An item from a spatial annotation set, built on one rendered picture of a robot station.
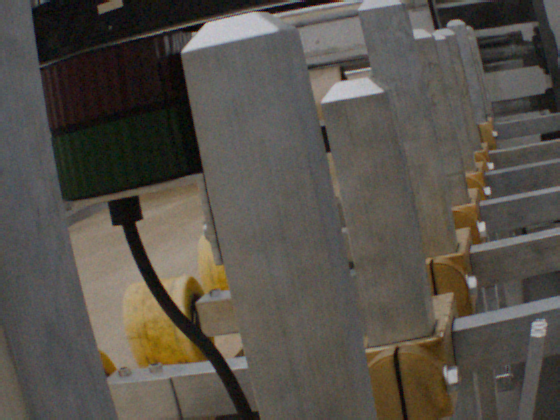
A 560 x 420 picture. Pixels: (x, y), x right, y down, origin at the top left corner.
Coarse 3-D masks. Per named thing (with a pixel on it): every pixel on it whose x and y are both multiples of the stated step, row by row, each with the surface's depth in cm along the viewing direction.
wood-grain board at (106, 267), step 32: (160, 192) 297; (192, 192) 277; (96, 224) 251; (160, 224) 224; (192, 224) 213; (96, 256) 196; (128, 256) 187; (160, 256) 180; (192, 256) 173; (96, 288) 160; (96, 320) 135; (128, 352) 114; (224, 352) 107
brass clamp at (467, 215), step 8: (472, 192) 122; (472, 200) 116; (480, 200) 124; (456, 208) 114; (464, 208) 114; (472, 208) 114; (456, 216) 113; (464, 216) 112; (472, 216) 113; (480, 216) 118; (456, 224) 113; (464, 224) 113; (472, 224) 112; (480, 224) 113; (472, 232) 112; (480, 232) 113; (480, 240) 114
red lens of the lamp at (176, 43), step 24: (120, 48) 40; (144, 48) 41; (168, 48) 41; (48, 72) 41; (72, 72) 41; (96, 72) 40; (120, 72) 40; (144, 72) 41; (168, 72) 41; (48, 96) 41; (72, 96) 41; (96, 96) 40; (120, 96) 40; (144, 96) 41; (168, 96) 41; (48, 120) 42; (72, 120) 41
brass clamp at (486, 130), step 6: (492, 120) 218; (480, 126) 210; (486, 126) 210; (492, 126) 212; (480, 132) 211; (486, 132) 210; (492, 132) 210; (480, 138) 211; (486, 138) 210; (492, 138) 210; (492, 144) 210; (492, 150) 212
